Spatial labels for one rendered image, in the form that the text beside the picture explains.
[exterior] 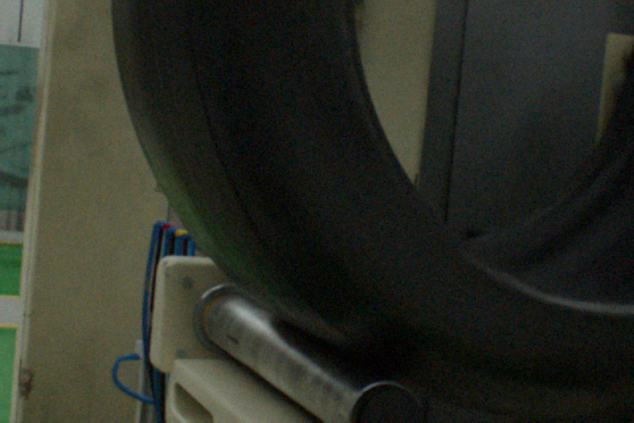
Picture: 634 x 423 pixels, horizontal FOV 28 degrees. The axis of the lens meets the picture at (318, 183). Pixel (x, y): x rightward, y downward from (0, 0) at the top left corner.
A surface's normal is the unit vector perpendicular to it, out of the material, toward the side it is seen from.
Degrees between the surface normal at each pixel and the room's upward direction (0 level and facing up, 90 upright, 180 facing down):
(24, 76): 90
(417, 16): 90
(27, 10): 90
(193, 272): 90
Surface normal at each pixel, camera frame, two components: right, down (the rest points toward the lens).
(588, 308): 0.31, 0.26
